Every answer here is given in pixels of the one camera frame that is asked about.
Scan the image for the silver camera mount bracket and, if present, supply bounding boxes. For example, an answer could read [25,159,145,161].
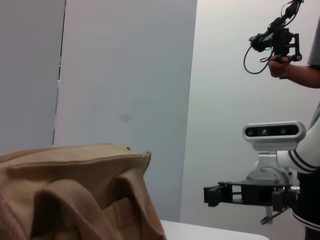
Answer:
[246,149,294,187]

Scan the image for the blue controller cable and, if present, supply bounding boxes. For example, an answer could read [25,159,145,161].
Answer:
[243,43,276,75]

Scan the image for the black handheld teleoperation controller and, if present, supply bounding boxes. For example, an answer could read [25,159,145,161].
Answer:
[248,0,305,64]

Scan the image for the silver right cable connector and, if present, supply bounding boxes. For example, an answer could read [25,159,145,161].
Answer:
[259,206,295,225]

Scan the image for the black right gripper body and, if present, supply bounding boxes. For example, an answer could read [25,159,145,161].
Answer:
[217,179,300,210]

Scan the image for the person's grey shirt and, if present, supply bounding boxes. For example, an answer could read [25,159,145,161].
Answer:
[306,0,320,131]

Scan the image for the person's bare hand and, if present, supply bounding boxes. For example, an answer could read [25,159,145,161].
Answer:
[267,54,301,80]

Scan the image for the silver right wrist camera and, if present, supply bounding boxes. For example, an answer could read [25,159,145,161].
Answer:
[242,121,307,151]

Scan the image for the person's bare forearm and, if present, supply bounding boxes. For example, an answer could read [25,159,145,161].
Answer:
[287,63,320,89]

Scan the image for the khaki canvas food bag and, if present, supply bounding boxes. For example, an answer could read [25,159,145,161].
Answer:
[0,143,168,240]

